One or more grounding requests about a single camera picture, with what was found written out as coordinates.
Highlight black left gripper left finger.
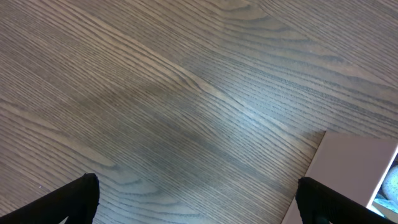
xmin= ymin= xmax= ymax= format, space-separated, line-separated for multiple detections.
xmin=1 ymin=173 xmax=100 ymax=224

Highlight pink cardboard box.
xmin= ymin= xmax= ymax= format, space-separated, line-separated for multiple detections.
xmin=282 ymin=131 xmax=397 ymax=224

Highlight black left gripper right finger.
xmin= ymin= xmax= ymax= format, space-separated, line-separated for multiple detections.
xmin=295 ymin=177 xmax=395 ymax=224

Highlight clear soap pump bottle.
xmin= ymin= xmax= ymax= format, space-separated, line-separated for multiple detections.
xmin=382 ymin=166 xmax=397 ymax=203

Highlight green white soap bar pack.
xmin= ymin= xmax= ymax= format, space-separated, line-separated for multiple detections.
xmin=373 ymin=198 xmax=397 ymax=222

